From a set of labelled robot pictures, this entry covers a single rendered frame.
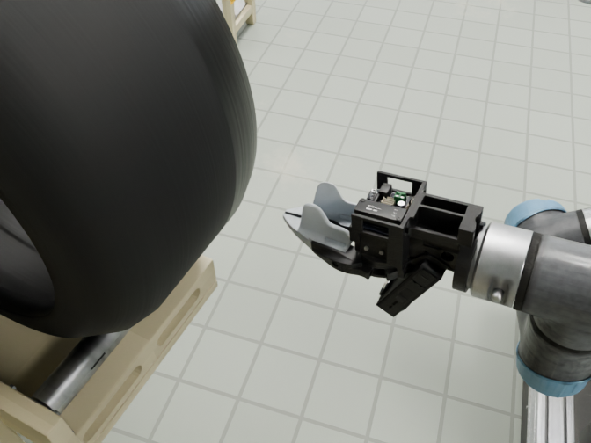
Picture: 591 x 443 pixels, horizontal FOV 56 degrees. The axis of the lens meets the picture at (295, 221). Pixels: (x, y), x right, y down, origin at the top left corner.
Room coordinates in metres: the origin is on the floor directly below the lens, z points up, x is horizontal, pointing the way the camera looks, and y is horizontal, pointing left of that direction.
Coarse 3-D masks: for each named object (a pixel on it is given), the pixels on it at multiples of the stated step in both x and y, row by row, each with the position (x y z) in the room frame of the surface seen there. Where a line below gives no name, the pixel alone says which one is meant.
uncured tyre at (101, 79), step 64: (0, 0) 0.40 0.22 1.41; (64, 0) 0.43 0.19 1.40; (128, 0) 0.47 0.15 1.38; (192, 0) 0.53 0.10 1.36; (0, 64) 0.37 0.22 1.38; (64, 64) 0.39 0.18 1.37; (128, 64) 0.43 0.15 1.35; (192, 64) 0.48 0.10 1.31; (0, 128) 0.35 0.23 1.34; (64, 128) 0.35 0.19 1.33; (128, 128) 0.38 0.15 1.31; (192, 128) 0.44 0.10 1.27; (256, 128) 0.54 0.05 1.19; (0, 192) 0.34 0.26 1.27; (64, 192) 0.33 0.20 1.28; (128, 192) 0.35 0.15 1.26; (192, 192) 0.41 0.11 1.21; (0, 256) 0.55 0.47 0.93; (64, 256) 0.33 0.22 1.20; (128, 256) 0.33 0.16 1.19; (192, 256) 0.41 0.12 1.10; (64, 320) 0.35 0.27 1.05; (128, 320) 0.35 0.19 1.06
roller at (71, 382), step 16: (96, 336) 0.41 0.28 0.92; (112, 336) 0.41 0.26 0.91; (80, 352) 0.38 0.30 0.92; (96, 352) 0.39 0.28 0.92; (64, 368) 0.36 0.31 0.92; (80, 368) 0.36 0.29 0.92; (96, 368) 0.37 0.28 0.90; (48, 384) 0.33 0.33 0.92; (64, 384) 0.34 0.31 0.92; (80, 384) 0.34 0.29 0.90; (48, 400) 0.31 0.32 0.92; (64, 400) 0.32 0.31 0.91
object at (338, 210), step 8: (320, 184) 0.43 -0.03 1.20; (328, 184) 0.43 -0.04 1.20; (320, 192) 0.43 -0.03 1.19; (328, 192) 0.42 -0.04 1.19; (336, 192) 0.42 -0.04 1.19; (320, 200) 0.43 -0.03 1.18; (328, 200) 0.42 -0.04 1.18; (336, 200) 0.42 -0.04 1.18; (344, 200) 0.42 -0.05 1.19; (296, 208) 0.43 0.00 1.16; (328, 208) 0.42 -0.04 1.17; (336, 208) 0.42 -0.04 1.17; (344, 208) 0.41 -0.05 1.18; (352, 208) 0.41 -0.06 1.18; (328, 216) 0.42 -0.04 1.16; (336, 216) 0.42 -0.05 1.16; (344, 216) 0.41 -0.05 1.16; (336, 224) 0.41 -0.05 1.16; (344, 224) 0.40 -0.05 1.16
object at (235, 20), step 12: (216, 0) 3.07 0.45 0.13; (228, 0) 2.75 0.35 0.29; (240, 0) 3.07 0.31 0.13; (252, 0) 3.04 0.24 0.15; (228, 12) 2.75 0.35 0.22; (240, 12) 2.94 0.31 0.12; (252, 12) 3.03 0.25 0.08; (228, 24) 2.75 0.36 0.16; (240, 24) 2.86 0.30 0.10; (252, 24) 3.03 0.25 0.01
